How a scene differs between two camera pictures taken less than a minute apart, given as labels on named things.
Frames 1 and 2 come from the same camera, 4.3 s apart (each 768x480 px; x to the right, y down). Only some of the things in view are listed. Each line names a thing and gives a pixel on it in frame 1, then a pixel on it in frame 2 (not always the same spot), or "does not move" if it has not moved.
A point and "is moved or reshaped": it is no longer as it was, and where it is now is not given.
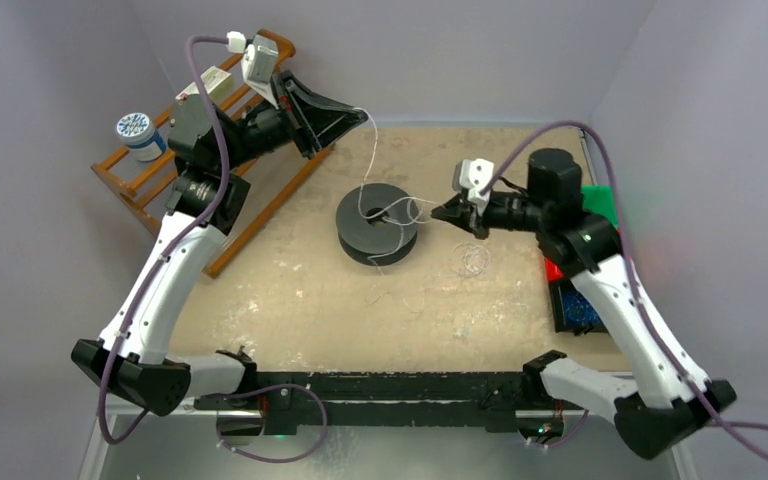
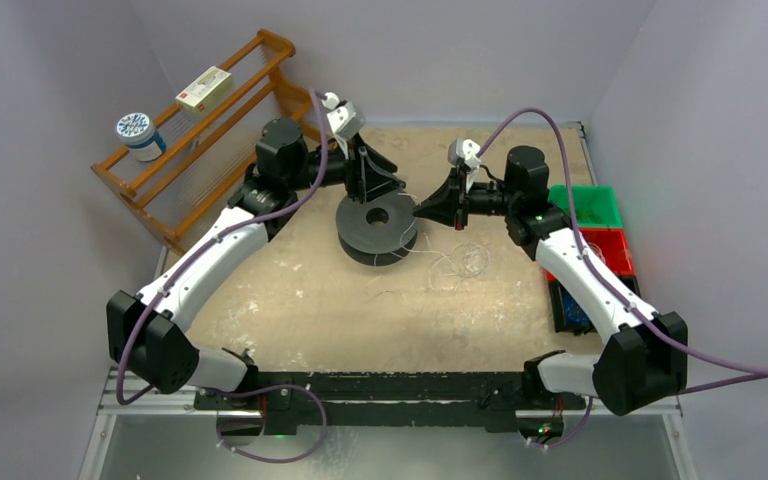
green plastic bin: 599,199 does not move
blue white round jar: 136,130 does not move
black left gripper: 327,119 to 367,175
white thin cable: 392,205 is moved or reshaped
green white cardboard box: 218,85 does not move
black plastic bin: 572,312 does not move
